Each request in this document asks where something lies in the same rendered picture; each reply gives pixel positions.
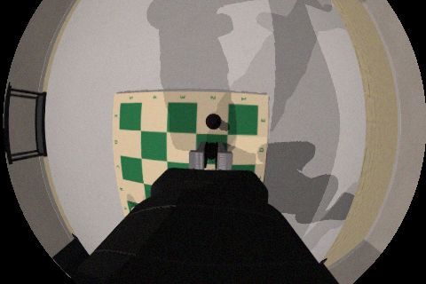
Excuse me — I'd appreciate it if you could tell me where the green and cream chessboard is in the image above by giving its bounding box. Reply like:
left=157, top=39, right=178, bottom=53
left=113, top=91, right=268, bottom=216

